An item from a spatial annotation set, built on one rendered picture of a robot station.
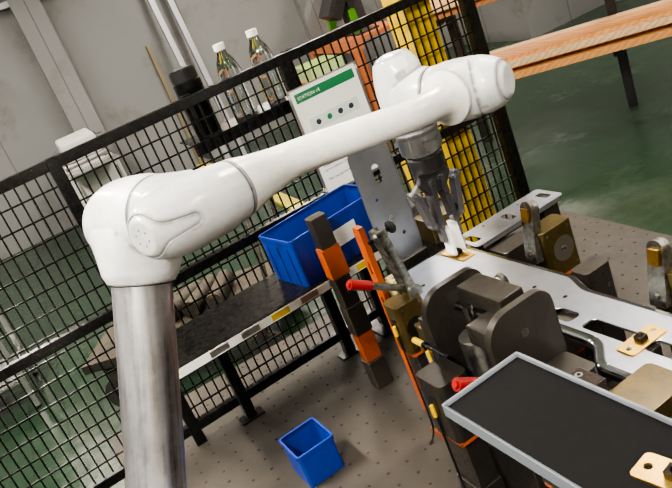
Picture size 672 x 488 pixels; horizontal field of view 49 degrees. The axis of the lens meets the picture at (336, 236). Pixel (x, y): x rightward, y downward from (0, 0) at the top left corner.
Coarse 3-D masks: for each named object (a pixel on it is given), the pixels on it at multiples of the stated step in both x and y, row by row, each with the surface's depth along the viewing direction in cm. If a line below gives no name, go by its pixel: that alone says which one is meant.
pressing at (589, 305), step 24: (432, 264) 176; (456, 264) 171; (480, 264) 167; (504, 264) 162; (528, 264) 159; (528, 288) 150; (552, 288) 146; (576, 288) 143; (576, 312) 136; (600, 312) 133; (624, 312) 130; (648, 312) 128; (576, 336) 129; (600, 336) 126; (600, 360) 120; (624, 360) 118; (648, 360) 116
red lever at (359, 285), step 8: (352, 280) 148; (360, 280) 149; (368, 280) 150; (352, 288) 147; (360, 288) 148; (368, 288) 149; (376, 288) 150; (384, 288) 151; (392, 288) 152; (400, 288) 153
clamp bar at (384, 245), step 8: (392, 224) 149; (368, 232) 150; (376, 232) 148; (384, 232) 148; (392, 232) 150; (376, 240) 148; (384, 240) 148; (384, 248) 148; (392, 248) 149; (384, 256) 151; (392, 256) 150; (392, 264) 150; (400, 264) 151; (392, 272) 153; (400, 272) 151; (408, 272) 152; (400, 280) 153; (408, 280) 152
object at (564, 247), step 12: (552, 216) 165; (564, 216) 163; (552, 228) 160; (564, 228) 161; (540, 240) 160; (552, 240) 160; (564, 240) 162; (552, 252) 161; (564, 252) 162; (576, 252) 164; (540, 264) 164; (552, 264) 161; (564, 264) 163; (576, 264) 165
